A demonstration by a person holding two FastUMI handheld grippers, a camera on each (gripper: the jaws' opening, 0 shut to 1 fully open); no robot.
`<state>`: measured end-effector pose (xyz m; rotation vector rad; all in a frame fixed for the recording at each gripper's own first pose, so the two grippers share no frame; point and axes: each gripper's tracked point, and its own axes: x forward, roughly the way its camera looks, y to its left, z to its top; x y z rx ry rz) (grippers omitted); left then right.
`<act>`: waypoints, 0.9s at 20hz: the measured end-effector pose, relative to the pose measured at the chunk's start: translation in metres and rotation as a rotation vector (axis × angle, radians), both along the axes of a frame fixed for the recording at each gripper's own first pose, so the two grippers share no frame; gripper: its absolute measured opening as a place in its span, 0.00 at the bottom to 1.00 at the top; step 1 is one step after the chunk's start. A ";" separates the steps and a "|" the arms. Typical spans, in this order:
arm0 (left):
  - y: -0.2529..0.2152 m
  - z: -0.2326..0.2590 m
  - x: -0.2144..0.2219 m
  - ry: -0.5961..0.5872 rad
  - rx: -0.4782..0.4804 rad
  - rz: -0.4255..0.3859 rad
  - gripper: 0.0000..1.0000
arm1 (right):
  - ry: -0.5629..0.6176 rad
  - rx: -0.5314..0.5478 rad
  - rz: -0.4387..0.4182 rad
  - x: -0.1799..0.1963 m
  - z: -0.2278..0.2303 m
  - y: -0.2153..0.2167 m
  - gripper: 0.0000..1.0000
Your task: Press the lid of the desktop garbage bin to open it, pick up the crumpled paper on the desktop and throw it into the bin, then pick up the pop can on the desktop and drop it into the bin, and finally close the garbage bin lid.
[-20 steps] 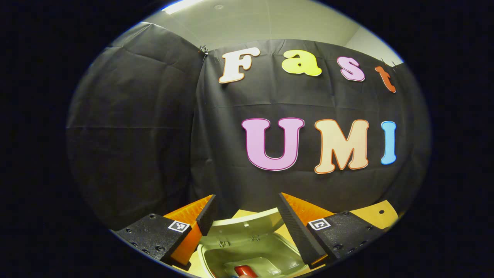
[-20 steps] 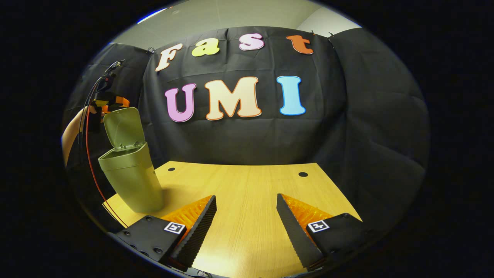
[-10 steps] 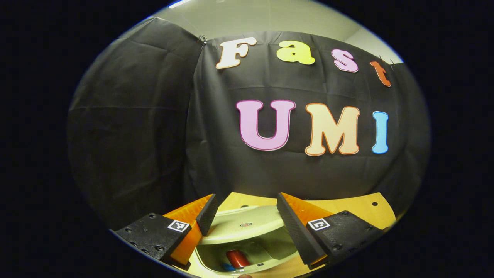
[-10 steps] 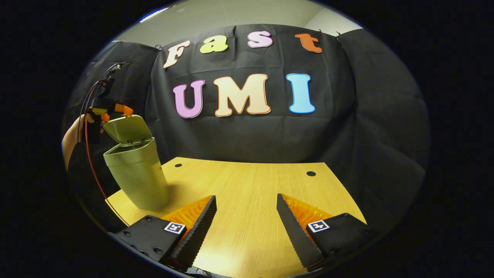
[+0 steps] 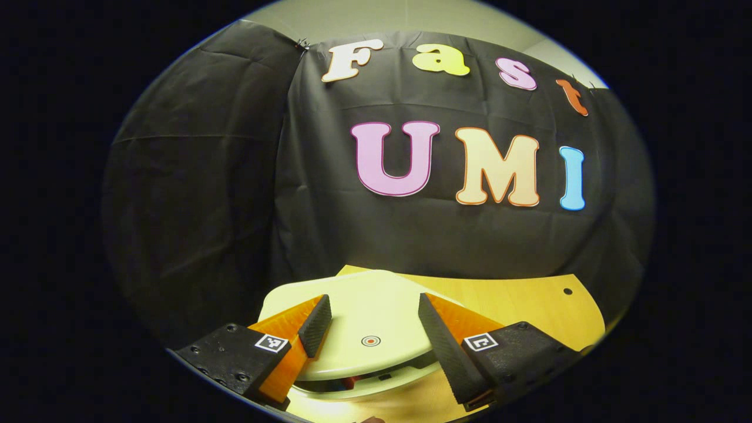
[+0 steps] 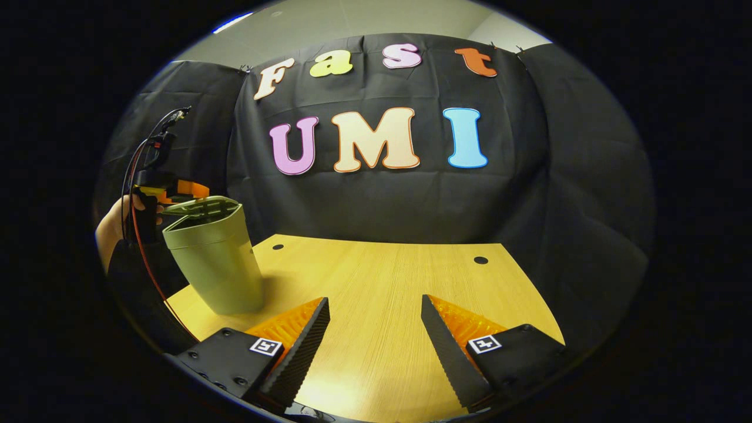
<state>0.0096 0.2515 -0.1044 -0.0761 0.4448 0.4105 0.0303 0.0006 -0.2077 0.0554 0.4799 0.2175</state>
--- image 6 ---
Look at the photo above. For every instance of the green desktop garbage bin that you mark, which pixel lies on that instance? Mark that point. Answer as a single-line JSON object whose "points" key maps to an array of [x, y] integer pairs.
{"points": [[217, 264]]}

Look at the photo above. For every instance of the wooden desktop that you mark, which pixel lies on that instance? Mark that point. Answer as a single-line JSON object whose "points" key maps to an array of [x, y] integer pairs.
{"points": [[382, 282]]}

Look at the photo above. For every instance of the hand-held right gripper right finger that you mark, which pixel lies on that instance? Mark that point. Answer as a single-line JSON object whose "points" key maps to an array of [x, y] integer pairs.
{"points": [[449, 358]]}

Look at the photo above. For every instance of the ceiling light panel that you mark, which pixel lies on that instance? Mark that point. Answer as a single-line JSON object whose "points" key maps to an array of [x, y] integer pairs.
{"points": [[232, 22]]}

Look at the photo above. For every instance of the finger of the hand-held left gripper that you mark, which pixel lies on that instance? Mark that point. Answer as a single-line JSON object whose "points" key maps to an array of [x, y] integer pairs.
{"points": [[191, 188]]}

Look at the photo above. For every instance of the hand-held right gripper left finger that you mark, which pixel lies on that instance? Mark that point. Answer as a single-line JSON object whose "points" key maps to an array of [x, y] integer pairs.
{"points": [[299, 358]]}

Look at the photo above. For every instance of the black backdrop cloth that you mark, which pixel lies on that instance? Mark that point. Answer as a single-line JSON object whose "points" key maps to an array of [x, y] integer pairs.
{"points": [[587, 205]]}

